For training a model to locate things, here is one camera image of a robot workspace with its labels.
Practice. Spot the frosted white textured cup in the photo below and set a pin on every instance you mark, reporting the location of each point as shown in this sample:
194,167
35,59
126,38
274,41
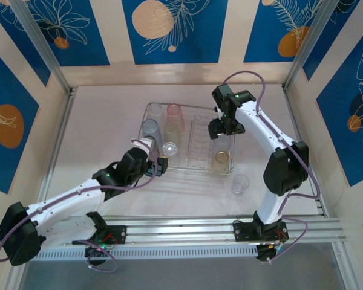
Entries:
222,144

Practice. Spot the clear faceted plastic cup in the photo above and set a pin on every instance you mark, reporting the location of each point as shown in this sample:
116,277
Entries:
170,149

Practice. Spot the amber faceted glass cup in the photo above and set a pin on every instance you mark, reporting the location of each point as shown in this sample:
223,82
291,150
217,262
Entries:
221,160

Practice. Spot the pale green textured cup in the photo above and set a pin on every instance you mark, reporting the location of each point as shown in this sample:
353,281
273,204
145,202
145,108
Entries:
173,133

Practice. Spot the blue plastic cup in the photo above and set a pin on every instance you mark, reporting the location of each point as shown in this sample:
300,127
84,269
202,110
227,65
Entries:
151,128

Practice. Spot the pink plastic cup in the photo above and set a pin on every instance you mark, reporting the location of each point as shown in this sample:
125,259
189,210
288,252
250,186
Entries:
175,113

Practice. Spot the tall clear plastic cup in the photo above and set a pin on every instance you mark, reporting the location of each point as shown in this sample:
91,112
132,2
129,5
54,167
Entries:
155,111

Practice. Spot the small clear faceted cup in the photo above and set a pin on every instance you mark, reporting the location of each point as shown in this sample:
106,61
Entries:
240,183

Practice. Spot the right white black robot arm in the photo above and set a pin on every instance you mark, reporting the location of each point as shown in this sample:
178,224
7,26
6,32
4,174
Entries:
284,169

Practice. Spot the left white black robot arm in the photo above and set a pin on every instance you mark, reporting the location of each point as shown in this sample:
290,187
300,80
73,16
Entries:
18,235

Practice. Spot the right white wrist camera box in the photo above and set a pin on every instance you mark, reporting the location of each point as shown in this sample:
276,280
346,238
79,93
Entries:
218,112

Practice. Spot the aluminium table side rail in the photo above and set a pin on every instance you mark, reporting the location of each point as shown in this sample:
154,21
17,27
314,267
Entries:
290,102
60,136

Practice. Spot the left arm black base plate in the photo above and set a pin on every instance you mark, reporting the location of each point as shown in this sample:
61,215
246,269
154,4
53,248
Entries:
121,234

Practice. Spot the aluminium mounting rail frame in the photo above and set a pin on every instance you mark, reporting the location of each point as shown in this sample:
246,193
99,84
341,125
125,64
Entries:
181,229

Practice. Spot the aluminium frame post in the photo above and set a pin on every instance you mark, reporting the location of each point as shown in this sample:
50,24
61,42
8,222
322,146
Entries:
42,42
310,42

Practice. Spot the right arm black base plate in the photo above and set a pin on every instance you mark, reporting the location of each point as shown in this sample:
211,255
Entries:
239,232

